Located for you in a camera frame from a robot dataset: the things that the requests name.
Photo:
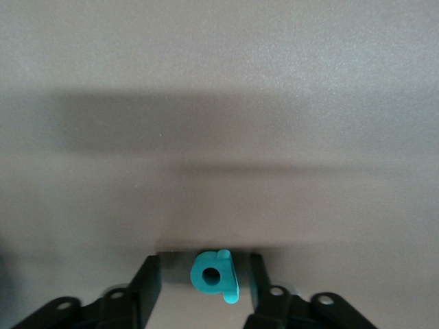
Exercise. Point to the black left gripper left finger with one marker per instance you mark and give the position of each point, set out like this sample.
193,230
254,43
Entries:
144,294

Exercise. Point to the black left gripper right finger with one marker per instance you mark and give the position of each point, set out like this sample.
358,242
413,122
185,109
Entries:
274,308

